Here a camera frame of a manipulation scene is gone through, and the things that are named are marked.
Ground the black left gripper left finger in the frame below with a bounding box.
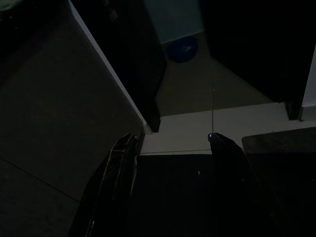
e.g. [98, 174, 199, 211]
[68, 133, 139, 237]

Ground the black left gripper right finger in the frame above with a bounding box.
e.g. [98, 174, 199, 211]
[207, 132, 287, 237]

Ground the dark floor mat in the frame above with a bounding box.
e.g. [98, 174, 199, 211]
[241, 126, 316, 156]

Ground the dark cabinet with white side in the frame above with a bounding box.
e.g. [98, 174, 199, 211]
[199, 0, 316, 122]

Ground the blue round lid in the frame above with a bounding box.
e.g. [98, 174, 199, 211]
[167, 36, 199, 64]

